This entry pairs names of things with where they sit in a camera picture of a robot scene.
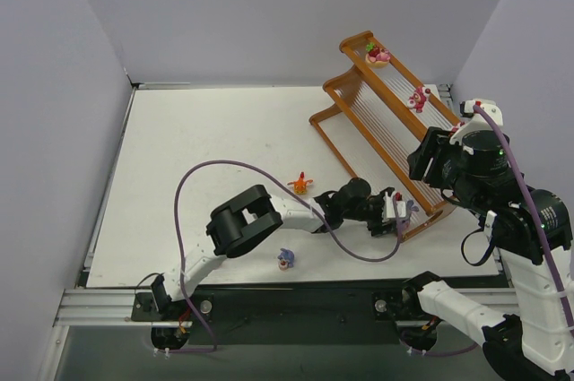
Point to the pink bear strawberry toy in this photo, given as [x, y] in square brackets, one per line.
[376, 56]

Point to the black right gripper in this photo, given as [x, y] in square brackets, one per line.
[424, 159]

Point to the wooden tiered shelf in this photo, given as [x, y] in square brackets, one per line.
[373, 101]

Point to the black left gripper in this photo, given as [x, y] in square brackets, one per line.
[378, 213]

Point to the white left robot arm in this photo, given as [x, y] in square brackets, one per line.
[239, 225]

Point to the purple bunny lying toy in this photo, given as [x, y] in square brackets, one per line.
[286, 259]

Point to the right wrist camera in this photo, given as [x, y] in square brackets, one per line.
[476, 116]

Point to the orange dragon toy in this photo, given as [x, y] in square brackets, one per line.
[300, 186]

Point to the pink bear cake toy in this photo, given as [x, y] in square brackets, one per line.
[417, 100]

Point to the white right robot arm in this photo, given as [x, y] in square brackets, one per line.
[530, 228]

